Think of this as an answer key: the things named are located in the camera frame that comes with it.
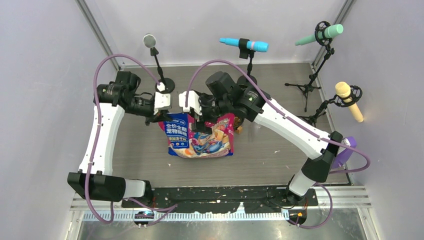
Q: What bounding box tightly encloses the colourful pet food bag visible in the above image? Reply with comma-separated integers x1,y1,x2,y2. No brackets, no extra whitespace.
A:
158,112,235,159

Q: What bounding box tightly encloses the green microphone tripod stand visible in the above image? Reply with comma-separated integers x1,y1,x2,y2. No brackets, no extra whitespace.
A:
284,21,335,113

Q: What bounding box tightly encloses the round silver microphone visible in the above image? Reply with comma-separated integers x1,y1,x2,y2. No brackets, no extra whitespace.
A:
142,33,157,49

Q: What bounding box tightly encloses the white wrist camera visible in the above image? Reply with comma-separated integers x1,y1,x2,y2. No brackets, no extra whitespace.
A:
153,82,172,115
178,90,202,116

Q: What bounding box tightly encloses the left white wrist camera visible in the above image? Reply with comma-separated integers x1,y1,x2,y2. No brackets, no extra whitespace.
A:
153,82,172,115

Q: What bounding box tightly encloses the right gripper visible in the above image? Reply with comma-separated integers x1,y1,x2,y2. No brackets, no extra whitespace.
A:
191,91,231,135

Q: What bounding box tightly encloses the purple metronome box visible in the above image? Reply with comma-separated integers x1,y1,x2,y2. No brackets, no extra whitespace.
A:
331,136,357,170

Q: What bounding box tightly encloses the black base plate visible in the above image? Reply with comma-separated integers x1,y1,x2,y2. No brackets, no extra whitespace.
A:
121,186,319,215

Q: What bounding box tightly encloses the near black pet bowl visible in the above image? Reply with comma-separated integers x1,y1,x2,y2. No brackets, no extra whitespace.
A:
233,116,244,134

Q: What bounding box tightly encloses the green microphone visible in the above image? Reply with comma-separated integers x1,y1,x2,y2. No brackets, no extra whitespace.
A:
295,24,344,46

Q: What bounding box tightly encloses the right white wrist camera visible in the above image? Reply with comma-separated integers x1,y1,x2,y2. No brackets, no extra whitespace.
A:
178,90,202,116

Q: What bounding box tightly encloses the yellow microphone tripod stand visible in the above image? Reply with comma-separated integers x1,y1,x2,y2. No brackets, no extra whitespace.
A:
297,94,346,127

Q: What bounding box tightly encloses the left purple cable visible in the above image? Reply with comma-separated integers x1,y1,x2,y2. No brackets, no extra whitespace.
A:
84,53,178,228

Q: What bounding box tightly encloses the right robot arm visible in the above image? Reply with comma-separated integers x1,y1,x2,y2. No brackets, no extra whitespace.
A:
178,71,344,205

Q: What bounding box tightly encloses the yellow microphone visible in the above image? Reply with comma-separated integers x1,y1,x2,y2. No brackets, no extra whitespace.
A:
335,81,364,123

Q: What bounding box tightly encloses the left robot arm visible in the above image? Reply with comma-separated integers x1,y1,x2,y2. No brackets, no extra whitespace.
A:
67,71,175,207

